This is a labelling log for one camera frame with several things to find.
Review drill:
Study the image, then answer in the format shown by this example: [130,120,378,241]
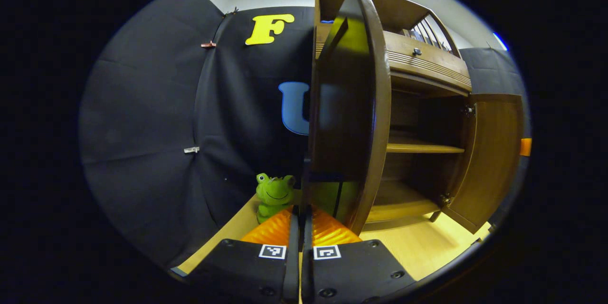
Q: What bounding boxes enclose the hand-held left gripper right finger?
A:
[302,205,418,304]

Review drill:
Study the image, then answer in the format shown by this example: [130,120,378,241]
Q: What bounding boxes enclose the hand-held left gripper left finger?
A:
[190,206,301,304]

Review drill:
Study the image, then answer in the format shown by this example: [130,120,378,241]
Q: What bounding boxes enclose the wooden shoe cabinet door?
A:
[446,94,526,235]
[304,0,393,237]

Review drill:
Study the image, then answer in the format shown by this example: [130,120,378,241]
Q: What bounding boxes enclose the black door handle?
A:
[301,152,315,209]

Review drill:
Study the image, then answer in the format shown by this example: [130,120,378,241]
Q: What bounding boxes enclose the wooden double-door shoe cabinet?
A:
[313,0,475,225]

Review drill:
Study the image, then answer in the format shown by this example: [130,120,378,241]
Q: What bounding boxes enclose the wooden cabinet shelf board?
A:
[386,142,466,154]

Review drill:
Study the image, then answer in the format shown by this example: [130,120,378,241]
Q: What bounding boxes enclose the green frog toy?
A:
[255,173,296,224]

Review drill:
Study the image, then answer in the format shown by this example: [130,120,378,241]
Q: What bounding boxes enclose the wooden ribbed drawer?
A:
[384,31,473,92]

